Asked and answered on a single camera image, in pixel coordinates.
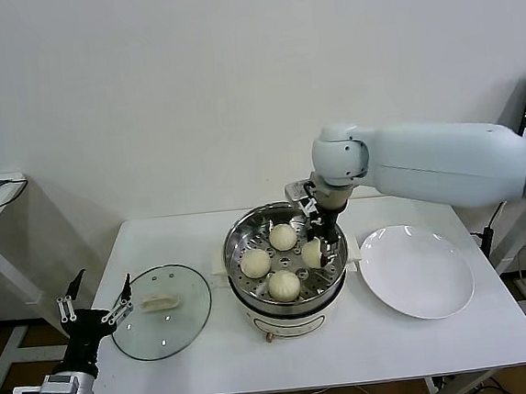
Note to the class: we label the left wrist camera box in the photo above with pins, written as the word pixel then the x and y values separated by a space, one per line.
pixel 58 381

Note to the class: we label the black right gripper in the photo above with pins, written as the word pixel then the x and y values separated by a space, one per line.
pixel 329 223

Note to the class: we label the round glass pot lid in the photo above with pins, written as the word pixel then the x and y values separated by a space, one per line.
pixel 186 314

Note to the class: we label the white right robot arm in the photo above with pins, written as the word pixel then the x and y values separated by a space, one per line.
pixel 425 159

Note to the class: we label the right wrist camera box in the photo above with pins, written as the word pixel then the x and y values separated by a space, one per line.
pixel 297 189

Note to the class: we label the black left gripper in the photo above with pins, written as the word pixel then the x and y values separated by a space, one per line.
pixel 84 337

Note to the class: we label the perforated steel steamer basket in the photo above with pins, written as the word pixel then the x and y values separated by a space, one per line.
pixel 243 235

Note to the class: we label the white ceramic plate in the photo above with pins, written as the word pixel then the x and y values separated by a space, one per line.
pixel 413 276

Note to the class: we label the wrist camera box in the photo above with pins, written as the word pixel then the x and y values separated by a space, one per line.
pixel 58 381
pixel 297 189

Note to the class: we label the white steamed baozi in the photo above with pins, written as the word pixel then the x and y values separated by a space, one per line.
pixel 283 285
pixel 312 255
pixel 255 263
pixel 282 237

